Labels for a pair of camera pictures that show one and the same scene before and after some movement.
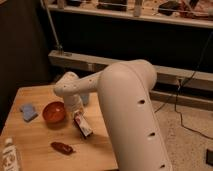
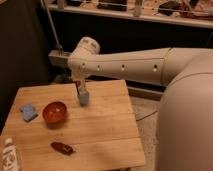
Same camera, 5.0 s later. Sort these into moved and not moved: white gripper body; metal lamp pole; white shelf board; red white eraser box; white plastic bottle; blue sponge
Moved: red white eraser box; white gripper body
Not moved: white shelf board; white plastic bottle; blue sponge; metal lamp pole
